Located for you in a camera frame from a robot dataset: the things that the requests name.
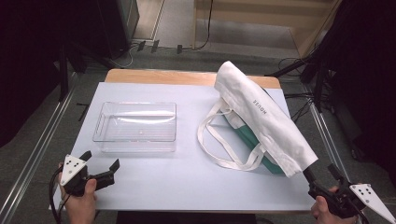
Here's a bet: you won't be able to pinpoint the black floor cables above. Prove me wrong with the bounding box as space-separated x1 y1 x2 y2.
277 57 317 123

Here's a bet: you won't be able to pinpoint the person's left hand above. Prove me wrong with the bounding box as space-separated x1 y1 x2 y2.
58 177 98 224

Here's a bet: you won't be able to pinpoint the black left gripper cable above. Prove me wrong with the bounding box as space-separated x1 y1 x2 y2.
49 166 65 224

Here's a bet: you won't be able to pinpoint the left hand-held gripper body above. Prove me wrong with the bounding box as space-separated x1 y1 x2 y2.
60 154 116 198

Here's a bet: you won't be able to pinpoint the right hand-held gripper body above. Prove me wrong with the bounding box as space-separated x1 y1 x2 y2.
307 181 396 224

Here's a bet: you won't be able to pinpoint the white tote bag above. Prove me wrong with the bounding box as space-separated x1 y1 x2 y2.
196 61 319 178

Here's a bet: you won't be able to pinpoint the metal floor rail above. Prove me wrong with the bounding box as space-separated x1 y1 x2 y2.
0 73 78 224
302 83 370 224

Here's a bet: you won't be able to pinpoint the light wooden furniture frame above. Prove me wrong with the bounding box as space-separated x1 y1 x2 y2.
191 0 344 59

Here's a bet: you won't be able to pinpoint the black hanging cable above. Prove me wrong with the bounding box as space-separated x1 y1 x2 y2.
181 0 215 51

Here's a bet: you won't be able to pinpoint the wooden table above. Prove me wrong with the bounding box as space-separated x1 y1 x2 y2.
105 68 281 90

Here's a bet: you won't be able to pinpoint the black stand post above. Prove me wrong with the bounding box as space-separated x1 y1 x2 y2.
58 45 70 103

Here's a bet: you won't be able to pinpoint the black tripod stand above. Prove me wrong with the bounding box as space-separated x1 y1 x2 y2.
264 46 331 114

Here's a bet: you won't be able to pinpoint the white floor cable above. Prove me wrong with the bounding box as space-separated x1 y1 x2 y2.
116 42 139 69

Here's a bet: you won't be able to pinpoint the dark curtain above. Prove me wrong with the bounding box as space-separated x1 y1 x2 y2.
317 0 396 188
0 0 101 148

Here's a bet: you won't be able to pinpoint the person's right hand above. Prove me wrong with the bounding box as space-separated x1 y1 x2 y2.
310 186 360 224

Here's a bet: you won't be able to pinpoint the pale blue table mat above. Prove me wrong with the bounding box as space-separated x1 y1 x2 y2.
49 81 316 213

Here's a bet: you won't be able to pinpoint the clear plastic container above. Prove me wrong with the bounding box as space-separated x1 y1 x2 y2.
92 101 177 154

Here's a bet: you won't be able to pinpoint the black cabinet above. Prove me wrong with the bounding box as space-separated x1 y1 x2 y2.
92 0 140 61

